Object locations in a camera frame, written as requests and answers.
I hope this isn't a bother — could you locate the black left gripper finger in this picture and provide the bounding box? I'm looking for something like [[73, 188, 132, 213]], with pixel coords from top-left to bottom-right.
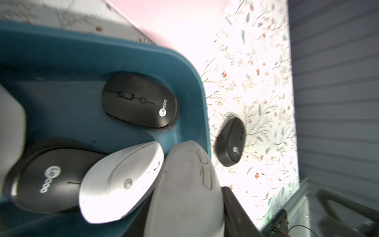
[[222, 187, 263, 237]]

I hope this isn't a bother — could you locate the grey beige mouse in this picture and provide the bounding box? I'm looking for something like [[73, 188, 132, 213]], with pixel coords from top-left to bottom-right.
[[144, 140, 225, 237]]

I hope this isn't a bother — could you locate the black lecoo mouse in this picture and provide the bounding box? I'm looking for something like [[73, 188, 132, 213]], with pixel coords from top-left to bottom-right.
[[3, 138, 108, 214], [102, 72, 179, 130]]

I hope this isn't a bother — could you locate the white slim mouse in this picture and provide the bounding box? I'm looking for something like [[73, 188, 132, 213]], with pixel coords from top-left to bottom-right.
[[1, 87, 27, 195]]

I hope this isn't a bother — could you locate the floral table mat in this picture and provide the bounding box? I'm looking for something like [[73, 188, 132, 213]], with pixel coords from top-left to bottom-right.
[[0, 0, 301, 230]]

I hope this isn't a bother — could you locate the pink folder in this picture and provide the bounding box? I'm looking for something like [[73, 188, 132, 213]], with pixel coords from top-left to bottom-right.
[[107, 0, 227, 73]]

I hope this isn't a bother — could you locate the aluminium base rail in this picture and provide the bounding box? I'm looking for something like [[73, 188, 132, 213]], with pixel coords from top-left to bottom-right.
[[260, 177, 320, 237]]

